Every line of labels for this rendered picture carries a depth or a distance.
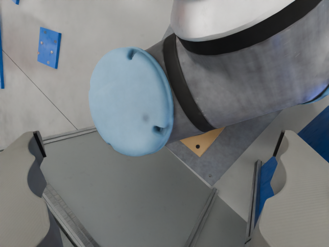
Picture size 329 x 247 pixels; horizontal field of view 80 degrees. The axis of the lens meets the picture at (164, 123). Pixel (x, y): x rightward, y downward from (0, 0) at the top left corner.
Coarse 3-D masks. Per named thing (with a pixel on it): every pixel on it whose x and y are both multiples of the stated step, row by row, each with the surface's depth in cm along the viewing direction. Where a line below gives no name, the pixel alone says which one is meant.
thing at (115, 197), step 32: (64, 160) 96; (96, 160) 107; (128, 160) 122; (160, 160) 141; (64, 192) 83; (96, 192) 92; (128, 192) 102; (160, 192) 115; (192, 192) 132; (96, 224) 80; (128, 224) 88; (160, 224) 98; (192, 224) 109; (224, 224) 124
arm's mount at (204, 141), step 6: (210, 132) 39; (216, 132) 39; (186, 138) 42; (192, 138) 41; (198, 138) 41; (204, 138) 40; (210, 138) 40; (186, 144) 42; (192, 144) 42; (198, 144) 41; (204, 144) 40; (210, 144) 40; (192, 150) 42; (198, 150) 41; (204, 150) 41
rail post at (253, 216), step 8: (256, 168) 124; (256, 176) 110; (256, 184) 100; (256, 192) 92; (256, 200) 85; (256, 208) 80; (248, 216) 79; (256, 216) 75; (248, 224) 74; (248, 232) 69
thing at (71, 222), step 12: (72, 132) 113; (84, 132) 119; (48, 192) 80; (216, 192) 148; (60, 204) 78; (60, 216) 75; (72, 216) 77; (204, 216) 120; (72, 228) 74; (84, 228) 76; (84, 240) 73
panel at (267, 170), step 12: (312, 120) 107; (324, 120) 93; (300, 132) 109; (312, 132) 94; (324, 132) 83; (312, 144) 84; (324, 144) 75; (324, 156) 68; (264, 168) 115; (264, 180) 100; (264, 192) 89
